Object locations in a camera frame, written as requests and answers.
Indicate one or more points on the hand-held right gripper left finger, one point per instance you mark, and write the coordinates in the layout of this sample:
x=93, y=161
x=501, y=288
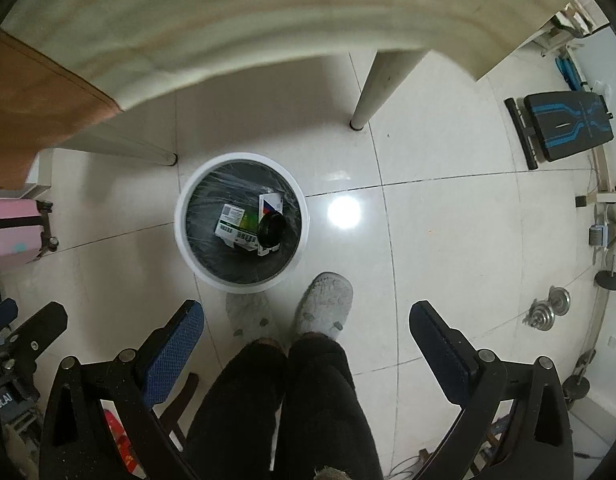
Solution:
x=172, y=355

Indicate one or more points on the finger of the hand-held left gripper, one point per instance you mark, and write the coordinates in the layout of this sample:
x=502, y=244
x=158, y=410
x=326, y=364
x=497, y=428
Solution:
x=37, y=330
x=1, y=310

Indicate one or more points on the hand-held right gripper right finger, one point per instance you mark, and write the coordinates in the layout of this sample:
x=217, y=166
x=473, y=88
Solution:
x=440, y=352

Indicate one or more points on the white round bin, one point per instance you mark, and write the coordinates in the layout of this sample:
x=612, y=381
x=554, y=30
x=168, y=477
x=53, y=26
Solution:
x=187, y=255

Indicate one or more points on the grey fluffy slipper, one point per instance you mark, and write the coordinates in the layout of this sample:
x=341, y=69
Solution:
x=323, y=305
x=248, y=315

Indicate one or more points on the person's left leg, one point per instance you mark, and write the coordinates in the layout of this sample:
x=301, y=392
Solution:
x=237, y=410

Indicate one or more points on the person's leg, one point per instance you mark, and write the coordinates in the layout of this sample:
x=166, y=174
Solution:
x=237, y=410
x=323, y=410

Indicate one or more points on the red packet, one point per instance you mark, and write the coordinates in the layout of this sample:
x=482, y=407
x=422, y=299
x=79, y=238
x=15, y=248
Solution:
x=120, y=442

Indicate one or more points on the silver weight plate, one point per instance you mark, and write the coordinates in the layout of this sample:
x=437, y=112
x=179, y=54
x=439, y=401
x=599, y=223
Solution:
x=540, y=316
x=560, y=301

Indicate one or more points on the black plastic bin liner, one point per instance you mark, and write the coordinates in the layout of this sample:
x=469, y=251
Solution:
x=207, y=250

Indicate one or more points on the person's right leg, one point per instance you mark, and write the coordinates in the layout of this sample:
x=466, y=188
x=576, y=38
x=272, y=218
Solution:
x=323, y=410

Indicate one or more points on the black round base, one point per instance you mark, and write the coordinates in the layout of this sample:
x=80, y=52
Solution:
x=576, y=387

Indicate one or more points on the green and white box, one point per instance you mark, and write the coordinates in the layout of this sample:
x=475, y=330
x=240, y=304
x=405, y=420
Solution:
x=232, y=222

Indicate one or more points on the black bowl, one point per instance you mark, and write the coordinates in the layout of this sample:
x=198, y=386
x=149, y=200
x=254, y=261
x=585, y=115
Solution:
x=272, y=230

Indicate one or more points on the white box red blue print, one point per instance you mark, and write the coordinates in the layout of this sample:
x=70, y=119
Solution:
x=269, y=203

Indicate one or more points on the black weight plate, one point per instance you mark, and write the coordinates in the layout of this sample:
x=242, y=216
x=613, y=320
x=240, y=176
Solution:
x=610, y=280

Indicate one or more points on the grey power adapter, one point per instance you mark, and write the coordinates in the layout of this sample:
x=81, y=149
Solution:
x=599, y=236

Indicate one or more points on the brown board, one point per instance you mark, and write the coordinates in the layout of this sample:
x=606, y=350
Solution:
x=37, y=110

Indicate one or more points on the small black block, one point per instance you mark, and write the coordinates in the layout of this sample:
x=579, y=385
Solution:
x=581, y=202

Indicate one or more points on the white table leg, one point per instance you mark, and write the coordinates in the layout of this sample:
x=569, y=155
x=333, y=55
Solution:
x=380, y=90
x=137, y=142

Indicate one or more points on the black and blue exercise bench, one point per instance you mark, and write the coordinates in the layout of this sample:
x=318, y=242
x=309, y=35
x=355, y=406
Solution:
x=563, y=130

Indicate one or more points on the white metal rack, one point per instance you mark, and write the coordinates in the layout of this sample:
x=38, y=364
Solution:
x=553, y=35

